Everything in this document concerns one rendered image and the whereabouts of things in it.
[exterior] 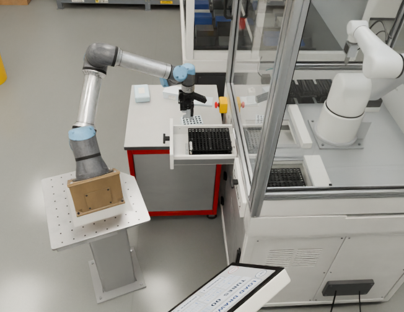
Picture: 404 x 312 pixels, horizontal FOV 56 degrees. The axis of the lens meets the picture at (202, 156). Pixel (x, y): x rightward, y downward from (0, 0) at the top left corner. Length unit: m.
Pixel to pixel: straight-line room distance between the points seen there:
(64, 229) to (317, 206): 1.12
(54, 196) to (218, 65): 1.39
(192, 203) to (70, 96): 1.92
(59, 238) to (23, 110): 2.27
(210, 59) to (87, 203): 1.35
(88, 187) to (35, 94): 2.46
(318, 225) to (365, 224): 0.22
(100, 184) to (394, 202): 1.27
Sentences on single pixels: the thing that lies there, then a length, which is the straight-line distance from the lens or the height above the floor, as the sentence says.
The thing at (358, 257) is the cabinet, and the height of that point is 0.57.
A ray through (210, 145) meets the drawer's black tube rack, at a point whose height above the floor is 0.90.
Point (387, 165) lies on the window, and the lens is 1.61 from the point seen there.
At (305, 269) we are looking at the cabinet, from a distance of 2.12.
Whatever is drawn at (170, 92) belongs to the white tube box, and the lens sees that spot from 2.50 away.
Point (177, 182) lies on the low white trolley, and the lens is 2.43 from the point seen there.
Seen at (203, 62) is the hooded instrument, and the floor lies 0.88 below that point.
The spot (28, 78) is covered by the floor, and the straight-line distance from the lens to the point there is 4.41.
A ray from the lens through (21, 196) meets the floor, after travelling 3.15.
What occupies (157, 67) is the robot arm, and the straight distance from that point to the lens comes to 1.90.
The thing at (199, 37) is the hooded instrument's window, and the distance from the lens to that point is 2.61.
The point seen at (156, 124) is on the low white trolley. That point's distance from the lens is 2.32.
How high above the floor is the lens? 2.23
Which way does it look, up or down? 44 degrees down
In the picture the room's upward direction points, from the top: 3 degrees clockwise
